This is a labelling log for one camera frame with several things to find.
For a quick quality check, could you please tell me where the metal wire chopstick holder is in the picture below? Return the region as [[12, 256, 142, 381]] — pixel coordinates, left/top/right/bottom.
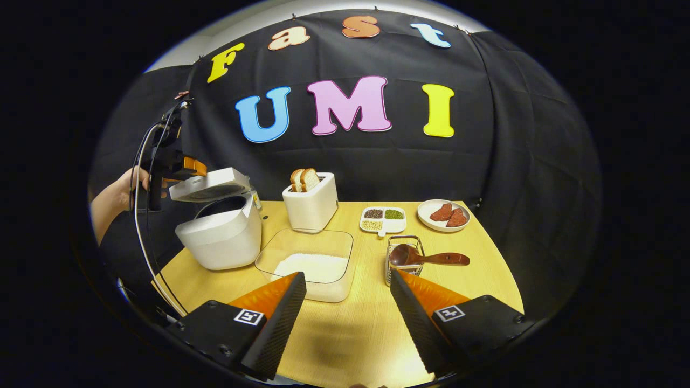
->
[[385, 235, 425, 287]]

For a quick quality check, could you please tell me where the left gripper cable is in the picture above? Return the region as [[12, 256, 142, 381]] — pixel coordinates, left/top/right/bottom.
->
[[132, 121, 188, 317]]

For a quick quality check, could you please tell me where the black backdrop cloth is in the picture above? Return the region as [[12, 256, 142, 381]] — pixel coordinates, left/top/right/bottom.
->
[[89, 8, 602, 324]]

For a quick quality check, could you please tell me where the clear plastic container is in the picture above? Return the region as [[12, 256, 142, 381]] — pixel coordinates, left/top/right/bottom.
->
[[254, 228, 355, 303]]

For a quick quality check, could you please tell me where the dark wooden spoon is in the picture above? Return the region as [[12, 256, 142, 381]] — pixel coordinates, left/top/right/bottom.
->
[[389, 243, 471, 268]]

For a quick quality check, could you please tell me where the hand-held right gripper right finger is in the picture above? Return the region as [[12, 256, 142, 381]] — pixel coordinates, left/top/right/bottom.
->
[[389, 269, 537, 376]]

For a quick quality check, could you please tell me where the white round plate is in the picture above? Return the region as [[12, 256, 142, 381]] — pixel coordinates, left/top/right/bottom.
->
[[417, 199, 472, 233]]

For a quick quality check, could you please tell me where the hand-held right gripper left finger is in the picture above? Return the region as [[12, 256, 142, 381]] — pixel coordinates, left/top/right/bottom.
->
[[167, 271, 307, 381]]

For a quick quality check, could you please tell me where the white rice cooker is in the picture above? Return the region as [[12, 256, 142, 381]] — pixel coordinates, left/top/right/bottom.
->
[[169, 167, 263, 271]]

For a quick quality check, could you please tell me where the white divided dish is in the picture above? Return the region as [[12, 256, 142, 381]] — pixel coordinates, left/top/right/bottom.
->
[[360, 206, 408, 238]]

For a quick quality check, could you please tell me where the white toaster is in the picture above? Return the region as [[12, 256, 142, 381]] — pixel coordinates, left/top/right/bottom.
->
[[282, 172, 339, 233]]

